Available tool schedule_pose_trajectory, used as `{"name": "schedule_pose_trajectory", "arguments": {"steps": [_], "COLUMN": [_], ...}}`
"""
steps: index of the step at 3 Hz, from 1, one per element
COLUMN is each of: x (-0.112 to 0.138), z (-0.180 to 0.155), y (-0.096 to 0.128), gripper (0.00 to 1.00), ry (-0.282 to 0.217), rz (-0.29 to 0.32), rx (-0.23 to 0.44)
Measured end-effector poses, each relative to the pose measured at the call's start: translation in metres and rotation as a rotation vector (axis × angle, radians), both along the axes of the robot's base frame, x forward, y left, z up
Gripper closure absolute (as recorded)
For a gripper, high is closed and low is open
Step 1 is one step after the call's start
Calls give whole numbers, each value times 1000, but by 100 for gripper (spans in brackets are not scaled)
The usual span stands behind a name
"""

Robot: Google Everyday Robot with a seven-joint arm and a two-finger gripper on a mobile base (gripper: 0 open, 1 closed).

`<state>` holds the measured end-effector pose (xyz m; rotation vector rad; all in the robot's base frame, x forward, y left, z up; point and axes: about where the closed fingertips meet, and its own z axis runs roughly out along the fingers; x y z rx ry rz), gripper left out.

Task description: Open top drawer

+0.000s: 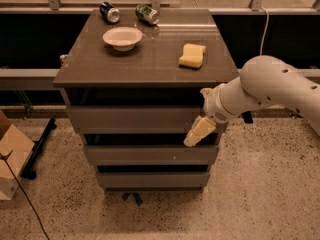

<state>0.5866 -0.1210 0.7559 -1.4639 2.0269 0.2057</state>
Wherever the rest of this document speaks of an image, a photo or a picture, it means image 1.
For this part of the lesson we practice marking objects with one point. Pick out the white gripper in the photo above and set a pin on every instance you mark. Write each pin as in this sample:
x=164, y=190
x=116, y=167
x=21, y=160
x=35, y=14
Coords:
x=213, y=106

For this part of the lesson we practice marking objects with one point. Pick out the grey top drawer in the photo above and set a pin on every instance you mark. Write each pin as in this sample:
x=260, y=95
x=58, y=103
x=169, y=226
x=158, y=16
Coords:
x=132, y=120

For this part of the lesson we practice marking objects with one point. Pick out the grey drawer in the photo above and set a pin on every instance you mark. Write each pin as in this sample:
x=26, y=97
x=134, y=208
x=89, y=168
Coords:
x=172, y=180
x=151, y=155
x=132, y=120

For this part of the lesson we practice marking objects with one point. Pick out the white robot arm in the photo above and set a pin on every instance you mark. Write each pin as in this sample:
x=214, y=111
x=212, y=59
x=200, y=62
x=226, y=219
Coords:
x=264, y=81

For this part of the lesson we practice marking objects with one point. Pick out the grey middle drawer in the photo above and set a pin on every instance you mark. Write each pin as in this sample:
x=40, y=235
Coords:
x=151, y=155

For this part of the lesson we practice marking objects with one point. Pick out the grey drawer cabinet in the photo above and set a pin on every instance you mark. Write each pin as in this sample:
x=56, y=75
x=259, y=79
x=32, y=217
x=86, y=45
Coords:
x=95, y=74

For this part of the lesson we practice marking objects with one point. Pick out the grey bottom drawer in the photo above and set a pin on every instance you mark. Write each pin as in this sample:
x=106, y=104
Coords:
x=172, y=180

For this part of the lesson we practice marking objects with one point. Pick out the yellow sponge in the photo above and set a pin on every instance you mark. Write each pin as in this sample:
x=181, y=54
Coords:
x=192, y=55

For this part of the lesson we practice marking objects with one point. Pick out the white bowl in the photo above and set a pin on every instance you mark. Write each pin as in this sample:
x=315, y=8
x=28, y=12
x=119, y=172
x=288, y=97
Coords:
x=122, y=38

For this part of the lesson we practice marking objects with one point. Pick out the green soda can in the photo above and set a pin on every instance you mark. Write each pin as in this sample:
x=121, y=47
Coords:
x=147, y=14

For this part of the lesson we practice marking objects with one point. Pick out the blue soda can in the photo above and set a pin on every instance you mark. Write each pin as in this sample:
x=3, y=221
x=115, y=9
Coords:
x=110, y=13

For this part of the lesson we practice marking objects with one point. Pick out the small can behind cabinet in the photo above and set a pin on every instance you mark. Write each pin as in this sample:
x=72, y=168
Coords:
x=63, y=58

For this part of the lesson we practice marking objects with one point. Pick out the black stand leg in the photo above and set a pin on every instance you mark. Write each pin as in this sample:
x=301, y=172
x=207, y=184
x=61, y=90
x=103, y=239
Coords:
x=28, y=171

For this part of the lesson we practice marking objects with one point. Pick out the cardboard box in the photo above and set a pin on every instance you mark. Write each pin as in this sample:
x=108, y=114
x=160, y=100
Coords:
x=16, y=147

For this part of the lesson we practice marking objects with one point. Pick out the black bracket under rail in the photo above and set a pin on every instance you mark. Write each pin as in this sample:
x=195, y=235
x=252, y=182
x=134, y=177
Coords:
x=247, y=117

